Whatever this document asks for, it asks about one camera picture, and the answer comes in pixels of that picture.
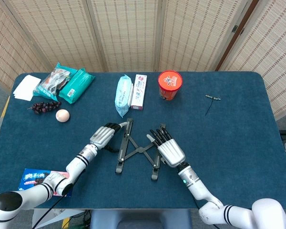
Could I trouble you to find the white napkin stack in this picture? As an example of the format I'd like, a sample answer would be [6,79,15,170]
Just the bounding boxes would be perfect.
[13,74,42,102]

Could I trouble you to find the beige egg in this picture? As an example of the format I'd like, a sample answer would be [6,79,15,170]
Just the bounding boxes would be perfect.
[55,109,71,123]

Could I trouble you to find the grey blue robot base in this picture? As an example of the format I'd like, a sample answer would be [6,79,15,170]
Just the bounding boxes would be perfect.
[90,209,193,229]

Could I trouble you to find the small metal T-handle tool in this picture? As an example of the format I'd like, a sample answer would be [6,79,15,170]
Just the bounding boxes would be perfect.
[204,94,222,117]

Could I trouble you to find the red instant noodle cup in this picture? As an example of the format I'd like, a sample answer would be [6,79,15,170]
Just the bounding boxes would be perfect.
[157,70,183,101]

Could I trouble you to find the teal snack bag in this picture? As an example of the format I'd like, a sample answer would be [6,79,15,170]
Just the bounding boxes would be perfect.
[32,62,78,101]

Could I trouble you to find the brown wooden post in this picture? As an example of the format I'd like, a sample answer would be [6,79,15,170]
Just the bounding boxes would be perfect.
[215,0,260,71]

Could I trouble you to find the black folding laptop stand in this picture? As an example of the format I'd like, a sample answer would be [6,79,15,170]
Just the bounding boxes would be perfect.
[115,118,167,181]

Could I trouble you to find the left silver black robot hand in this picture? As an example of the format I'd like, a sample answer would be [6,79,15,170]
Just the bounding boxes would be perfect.
[89,122,129,153]

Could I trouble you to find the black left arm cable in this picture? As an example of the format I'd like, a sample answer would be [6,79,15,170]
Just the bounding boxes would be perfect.
[32,171,86,229]

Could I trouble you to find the blue pink cookie box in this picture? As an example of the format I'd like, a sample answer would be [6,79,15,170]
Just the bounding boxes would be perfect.
[18,168,72,198]

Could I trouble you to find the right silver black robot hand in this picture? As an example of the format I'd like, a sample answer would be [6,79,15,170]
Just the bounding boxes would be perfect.
[146,127,186,167]

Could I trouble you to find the dark red grape bunch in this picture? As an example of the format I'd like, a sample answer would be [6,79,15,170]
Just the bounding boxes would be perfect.
[27,101,62,115]

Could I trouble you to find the green tissue pack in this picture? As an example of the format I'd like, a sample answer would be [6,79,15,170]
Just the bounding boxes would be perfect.
[58,68,96,104]

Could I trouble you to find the white pink toothpaste box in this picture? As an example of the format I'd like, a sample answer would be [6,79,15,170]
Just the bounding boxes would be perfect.
[130,74,148,111]

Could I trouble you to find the white paper sheet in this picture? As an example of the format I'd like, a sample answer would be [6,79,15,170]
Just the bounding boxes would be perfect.
[32,209,85,229]

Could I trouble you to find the woven bamboo folding screen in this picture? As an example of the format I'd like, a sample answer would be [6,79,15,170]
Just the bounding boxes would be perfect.
[219,0,286,120]
[0,0,253,84]

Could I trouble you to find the light blue wet wipes pack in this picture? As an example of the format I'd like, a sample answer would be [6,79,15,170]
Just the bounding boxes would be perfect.
[114,74,134,119]

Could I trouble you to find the blue felt table cover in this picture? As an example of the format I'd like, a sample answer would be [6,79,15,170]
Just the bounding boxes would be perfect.
[0,71,286,210]

